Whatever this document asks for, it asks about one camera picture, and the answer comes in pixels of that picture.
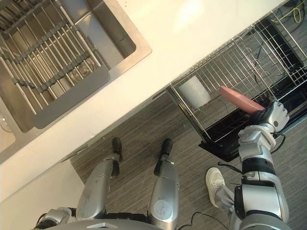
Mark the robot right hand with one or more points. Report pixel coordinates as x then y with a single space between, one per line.
262 116

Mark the pink plate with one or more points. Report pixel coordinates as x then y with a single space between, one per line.
239 99

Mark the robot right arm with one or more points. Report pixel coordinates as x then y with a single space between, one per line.
257 191

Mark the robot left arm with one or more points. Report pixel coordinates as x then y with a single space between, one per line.
56 215

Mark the black dishwasher door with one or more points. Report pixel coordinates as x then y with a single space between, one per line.
221 145

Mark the grey cup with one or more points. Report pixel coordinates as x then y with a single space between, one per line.
194 92

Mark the stainless steel sink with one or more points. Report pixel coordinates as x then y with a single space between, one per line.
115 31

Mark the round sink drain strainer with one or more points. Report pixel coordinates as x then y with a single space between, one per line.
82 69
4 122

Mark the person's white shoe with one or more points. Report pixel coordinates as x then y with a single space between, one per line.
215 182

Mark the person's leg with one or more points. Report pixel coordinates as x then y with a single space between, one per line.
224 197

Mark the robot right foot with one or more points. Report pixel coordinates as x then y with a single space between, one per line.
167 146

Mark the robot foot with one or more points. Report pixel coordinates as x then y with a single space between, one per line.
167 146
117 146

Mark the robot right leg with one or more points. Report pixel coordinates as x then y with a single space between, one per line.
164 191

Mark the robot leg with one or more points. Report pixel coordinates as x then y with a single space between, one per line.
164 191
96 189

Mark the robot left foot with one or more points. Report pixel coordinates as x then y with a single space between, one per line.
117 146

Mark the robot left leg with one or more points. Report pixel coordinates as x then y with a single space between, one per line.
96 189

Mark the silver robot torso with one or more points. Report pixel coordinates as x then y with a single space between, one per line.
115 225

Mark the grey roll-up drying rack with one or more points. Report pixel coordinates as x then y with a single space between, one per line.
72 99

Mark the dark grey dish rack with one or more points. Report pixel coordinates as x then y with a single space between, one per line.
14 18

